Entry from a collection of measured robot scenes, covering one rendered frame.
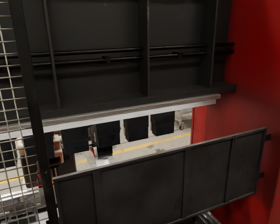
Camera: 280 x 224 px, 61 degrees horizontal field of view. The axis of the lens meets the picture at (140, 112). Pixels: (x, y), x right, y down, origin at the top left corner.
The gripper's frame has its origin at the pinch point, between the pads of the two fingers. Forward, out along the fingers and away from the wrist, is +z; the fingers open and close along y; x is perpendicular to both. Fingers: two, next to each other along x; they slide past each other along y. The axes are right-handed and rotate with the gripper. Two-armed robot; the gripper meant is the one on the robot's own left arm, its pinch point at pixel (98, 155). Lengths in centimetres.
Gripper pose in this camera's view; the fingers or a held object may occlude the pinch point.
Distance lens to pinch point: 177.5
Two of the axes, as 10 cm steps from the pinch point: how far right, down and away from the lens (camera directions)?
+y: 9.1, -1.6, 3.7
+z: 2.3, 9.6, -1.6
